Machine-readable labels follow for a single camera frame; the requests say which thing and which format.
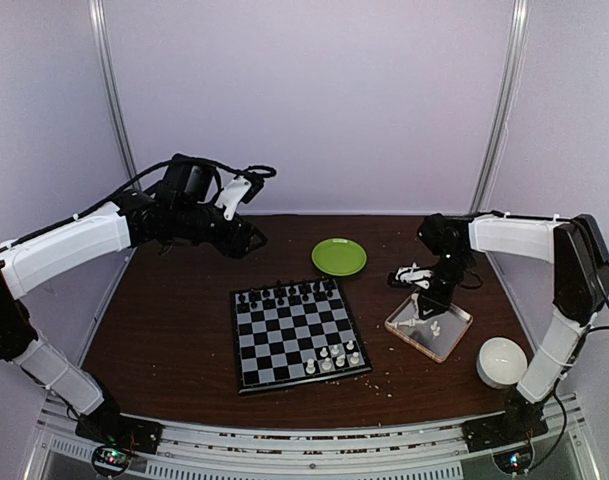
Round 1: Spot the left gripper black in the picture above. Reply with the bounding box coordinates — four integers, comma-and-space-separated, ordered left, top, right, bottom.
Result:
172, 200, 268, 259

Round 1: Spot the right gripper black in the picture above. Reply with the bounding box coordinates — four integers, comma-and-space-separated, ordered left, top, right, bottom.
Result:
418, 251, 473, 319

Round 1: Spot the black white chessboard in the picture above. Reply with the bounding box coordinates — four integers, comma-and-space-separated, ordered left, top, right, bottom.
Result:
229, 277, 372, 395

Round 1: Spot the white chess piece tall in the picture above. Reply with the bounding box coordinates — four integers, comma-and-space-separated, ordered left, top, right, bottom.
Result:
305, 358, 316, 375

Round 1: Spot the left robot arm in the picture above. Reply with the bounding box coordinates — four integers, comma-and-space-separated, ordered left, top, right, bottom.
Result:
0, 154, 277, 444

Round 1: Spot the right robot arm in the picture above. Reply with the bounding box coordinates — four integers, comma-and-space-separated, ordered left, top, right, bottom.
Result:
417, 213, 609, 405

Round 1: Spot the metal wooden tray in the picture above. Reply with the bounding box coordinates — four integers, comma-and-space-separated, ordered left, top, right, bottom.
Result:
384, 293, 473, 364

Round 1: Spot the white bowl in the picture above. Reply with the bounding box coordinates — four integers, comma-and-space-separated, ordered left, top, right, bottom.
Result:
476, 337, 528, 389

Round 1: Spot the green plate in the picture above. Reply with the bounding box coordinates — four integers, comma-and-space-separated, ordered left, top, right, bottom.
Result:
311, 238, 368, 277

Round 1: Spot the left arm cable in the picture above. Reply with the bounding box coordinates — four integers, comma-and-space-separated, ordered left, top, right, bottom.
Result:
0, 159, 278, 261

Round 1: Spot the front aluminium rail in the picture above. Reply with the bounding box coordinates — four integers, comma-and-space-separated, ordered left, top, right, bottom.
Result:
19, 394, 607, 479

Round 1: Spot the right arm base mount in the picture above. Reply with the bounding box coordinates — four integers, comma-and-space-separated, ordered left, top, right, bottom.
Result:
461, 414, 549, 476

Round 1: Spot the right aluminium frame post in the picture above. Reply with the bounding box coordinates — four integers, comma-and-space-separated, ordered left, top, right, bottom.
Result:
469, 0, 531, 213

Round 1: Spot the aluminium frame post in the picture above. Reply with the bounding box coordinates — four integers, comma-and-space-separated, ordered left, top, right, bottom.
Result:
88, 0, 137, 178
469, 0, 531, 213

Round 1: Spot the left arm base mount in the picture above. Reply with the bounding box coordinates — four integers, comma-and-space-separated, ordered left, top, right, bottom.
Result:
75, 416, 163, 478

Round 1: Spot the left aluminium frame post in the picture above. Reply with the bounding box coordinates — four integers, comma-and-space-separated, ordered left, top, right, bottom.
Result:
88, 0, 137, 178

